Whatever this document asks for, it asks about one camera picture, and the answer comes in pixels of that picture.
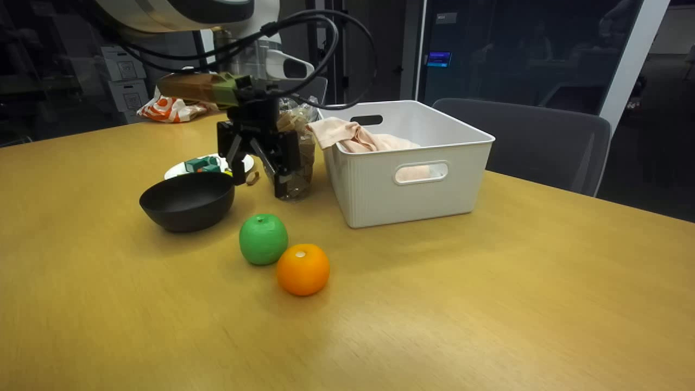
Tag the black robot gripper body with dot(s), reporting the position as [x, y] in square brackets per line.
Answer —
[251, 118]

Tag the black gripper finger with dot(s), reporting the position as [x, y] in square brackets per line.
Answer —
[282, 158]
[234, 151]

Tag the black bowl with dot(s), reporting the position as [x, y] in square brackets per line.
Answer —
[190, 203]

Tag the green toy apple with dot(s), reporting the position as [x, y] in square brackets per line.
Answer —
[263, 237]

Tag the orange toy fruit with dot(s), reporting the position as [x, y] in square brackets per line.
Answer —
[302, 270]

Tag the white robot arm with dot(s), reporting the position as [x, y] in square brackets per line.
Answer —
[257, 21]

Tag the white paper plate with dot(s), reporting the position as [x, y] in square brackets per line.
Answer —
[248, 162]

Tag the large green block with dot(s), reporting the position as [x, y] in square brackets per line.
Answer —
[204, 163]

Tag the clear bag of snacks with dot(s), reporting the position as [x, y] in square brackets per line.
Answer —
[297, 117]

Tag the orange white plastic bag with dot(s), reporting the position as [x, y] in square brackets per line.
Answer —
[171, 109]

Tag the white plastic bin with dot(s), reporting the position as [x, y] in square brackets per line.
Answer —
[439, 177]

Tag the grey office chair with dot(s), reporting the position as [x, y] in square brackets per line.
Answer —
[550, 147]

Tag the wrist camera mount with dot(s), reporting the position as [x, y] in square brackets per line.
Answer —
[205, 88]

